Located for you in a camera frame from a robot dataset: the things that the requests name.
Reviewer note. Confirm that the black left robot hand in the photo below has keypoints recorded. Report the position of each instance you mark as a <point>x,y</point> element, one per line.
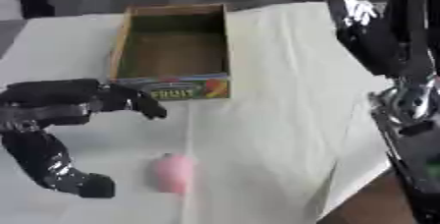
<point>40,93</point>

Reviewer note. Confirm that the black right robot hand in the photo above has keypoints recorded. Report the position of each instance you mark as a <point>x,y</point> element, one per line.
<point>378,44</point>

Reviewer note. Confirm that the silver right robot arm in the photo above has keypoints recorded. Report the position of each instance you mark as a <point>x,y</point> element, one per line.
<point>415,129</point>

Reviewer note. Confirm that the tan cardboard box green inside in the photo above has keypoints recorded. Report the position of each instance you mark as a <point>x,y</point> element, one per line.
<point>172,54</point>

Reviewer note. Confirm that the pink toy fruit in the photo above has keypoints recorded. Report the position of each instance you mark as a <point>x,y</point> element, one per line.
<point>173,173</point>

